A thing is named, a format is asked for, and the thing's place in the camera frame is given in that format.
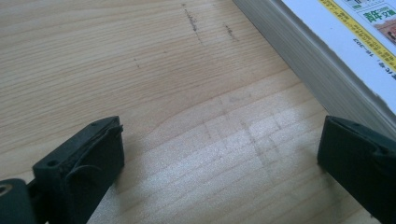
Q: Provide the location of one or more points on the thick white book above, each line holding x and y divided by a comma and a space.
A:
311, 56

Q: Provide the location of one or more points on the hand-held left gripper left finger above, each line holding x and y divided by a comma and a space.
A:
77, 174

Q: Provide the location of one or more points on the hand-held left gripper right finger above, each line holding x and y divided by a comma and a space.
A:
361, 168

